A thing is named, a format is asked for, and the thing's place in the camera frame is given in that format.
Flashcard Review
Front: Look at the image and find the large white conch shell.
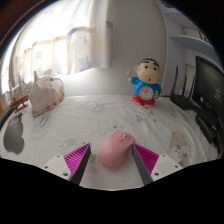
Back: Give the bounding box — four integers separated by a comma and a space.
28, 70, 66, 118

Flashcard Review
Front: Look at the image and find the white printed tablecloth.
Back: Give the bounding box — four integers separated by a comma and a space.
0, 94, 221, 191

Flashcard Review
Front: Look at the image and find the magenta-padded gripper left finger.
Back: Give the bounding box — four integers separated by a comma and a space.
40, 143, 92, 186

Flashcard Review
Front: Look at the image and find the black computer monitor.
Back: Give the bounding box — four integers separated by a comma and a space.
191, 55, 224, 134

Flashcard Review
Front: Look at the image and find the white star-print curtain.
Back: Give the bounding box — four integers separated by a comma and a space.
3, 0, 114, 95

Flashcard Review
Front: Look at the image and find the pink computer mouse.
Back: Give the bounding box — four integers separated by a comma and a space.
97, 130, 136, 168

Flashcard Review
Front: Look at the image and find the black router with antennas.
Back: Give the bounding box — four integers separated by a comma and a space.
169, 65, 201, 111

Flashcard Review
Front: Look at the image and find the cartoon boy figure clock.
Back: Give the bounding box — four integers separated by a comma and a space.
127, 57, 163, 108

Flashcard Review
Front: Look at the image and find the black box device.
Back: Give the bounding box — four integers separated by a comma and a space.
195, 113, 223, 145

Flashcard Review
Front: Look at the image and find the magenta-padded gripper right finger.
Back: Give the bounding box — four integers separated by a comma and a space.
131, 143, 184, 186

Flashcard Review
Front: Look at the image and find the white wall shelf unit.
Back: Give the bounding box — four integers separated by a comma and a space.
159, 0, 214, 98

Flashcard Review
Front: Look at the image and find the black cat-shaped mouse pad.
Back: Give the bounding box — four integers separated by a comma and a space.
3, 112, 26, 155

